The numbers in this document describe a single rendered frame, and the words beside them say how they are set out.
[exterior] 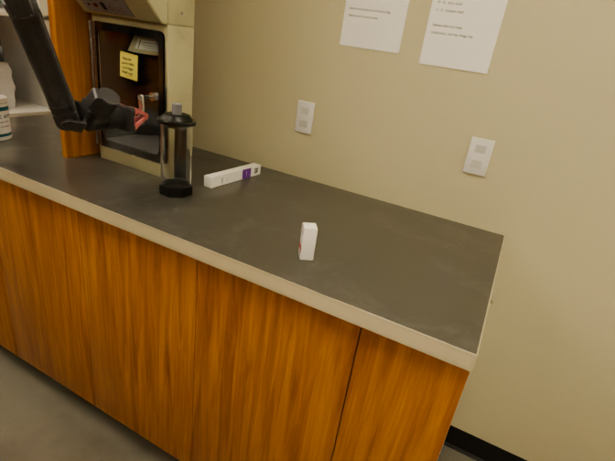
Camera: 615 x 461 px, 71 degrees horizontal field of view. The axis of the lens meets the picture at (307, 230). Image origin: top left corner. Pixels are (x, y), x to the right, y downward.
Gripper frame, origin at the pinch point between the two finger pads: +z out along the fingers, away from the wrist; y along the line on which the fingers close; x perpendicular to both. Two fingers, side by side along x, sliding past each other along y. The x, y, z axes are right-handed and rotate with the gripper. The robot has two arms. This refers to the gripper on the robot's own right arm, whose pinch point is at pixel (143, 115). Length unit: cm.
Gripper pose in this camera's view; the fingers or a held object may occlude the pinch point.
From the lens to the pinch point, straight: 146.0
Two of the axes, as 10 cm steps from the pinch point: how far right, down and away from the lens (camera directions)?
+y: -8.8, -3.0, 3.7
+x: -1.4, 9.1, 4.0
